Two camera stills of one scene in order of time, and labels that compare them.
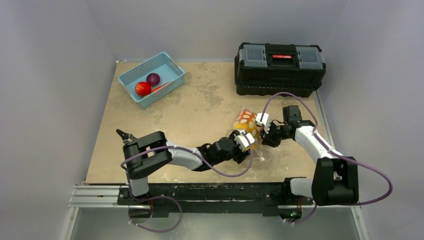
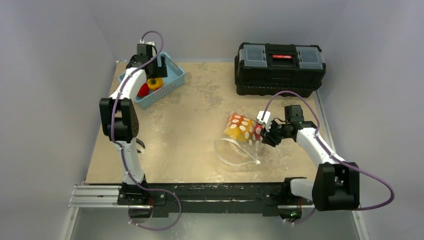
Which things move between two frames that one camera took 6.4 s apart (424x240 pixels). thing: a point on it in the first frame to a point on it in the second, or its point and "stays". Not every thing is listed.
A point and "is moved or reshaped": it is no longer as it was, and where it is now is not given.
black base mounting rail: x=216 y=199 stays
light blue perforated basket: x=163 y=65 stays
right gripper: x=268 y=134 stays
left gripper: x=240 y=154 to x=160 y=71
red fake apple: x=143 y=89 stays
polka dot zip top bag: x=246 y=121 is moved or reshaped
